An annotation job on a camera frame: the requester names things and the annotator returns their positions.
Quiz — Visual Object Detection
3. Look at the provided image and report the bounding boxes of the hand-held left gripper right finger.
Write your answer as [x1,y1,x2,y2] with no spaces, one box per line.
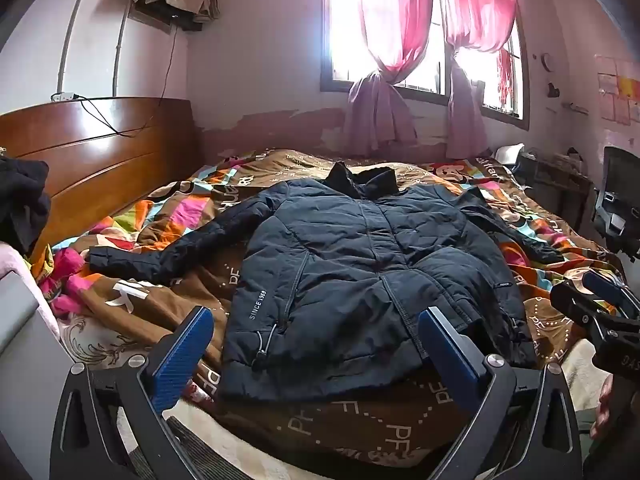
[418,307,584,480]

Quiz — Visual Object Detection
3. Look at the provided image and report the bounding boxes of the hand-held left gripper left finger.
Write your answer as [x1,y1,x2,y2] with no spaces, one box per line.
[50,305,216,480]

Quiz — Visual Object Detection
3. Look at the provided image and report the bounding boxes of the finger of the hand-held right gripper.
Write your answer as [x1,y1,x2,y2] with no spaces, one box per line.
[549,282,608,333]
[581,269,632,312]

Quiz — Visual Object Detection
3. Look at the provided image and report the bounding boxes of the dark navy puffer jacket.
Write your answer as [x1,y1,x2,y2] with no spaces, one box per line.
[87,161,566,403]

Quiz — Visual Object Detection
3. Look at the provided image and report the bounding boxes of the person's right hand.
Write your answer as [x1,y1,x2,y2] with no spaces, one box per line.
[589,374,617,442]

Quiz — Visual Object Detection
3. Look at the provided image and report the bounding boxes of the black office chair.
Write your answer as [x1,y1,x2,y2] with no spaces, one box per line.
[591,146,640,260]

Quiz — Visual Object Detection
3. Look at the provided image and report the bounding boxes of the small wooden table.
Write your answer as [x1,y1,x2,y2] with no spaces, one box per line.
[517,152,593,233]

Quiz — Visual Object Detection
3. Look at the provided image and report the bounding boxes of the cream fleece blanket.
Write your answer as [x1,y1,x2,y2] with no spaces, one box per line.
[60,310,608,480]

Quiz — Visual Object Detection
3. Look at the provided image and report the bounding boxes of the brown printed bed blanket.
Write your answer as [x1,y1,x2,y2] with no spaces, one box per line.
[30,147,626,468]

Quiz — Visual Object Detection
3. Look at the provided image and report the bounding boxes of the grey flat board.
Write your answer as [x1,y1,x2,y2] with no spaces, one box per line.
[0,269,72,443]

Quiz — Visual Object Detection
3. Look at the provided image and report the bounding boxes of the white bag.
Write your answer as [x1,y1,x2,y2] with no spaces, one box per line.
[492,143,526,167]

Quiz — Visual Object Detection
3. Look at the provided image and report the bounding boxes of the pink cloth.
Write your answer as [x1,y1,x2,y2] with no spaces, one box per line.
[0,241,63,346]

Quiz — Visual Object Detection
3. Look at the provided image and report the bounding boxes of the wooden headboard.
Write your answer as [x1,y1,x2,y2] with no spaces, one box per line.
[0,96,203,253]

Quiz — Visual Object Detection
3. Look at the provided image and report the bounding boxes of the dark cloth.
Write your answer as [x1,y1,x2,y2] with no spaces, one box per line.
[0,154,52,256]

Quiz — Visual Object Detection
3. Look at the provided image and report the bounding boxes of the red hanging cloth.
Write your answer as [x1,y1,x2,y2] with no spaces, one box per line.
[497,47,515,108]

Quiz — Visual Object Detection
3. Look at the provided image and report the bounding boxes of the pink curtain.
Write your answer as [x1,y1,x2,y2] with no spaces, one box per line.
[342,0,435,158]
[434,0,518,160]

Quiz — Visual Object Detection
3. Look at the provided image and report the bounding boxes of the window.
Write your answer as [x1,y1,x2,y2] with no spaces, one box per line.
[320,0,531,133]

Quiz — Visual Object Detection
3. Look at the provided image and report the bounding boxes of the white pipe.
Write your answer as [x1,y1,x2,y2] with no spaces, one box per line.
[111,0,147,98]
[56,0,101,95]

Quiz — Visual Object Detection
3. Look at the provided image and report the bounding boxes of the wall papers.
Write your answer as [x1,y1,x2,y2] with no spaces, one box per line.
[596,55,640,127]

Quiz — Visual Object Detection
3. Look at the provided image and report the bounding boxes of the black cable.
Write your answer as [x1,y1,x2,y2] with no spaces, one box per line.
[74,25,179,139]

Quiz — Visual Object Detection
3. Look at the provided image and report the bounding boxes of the black wall shelf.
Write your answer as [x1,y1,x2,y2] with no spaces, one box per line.
[131,0,203,32]

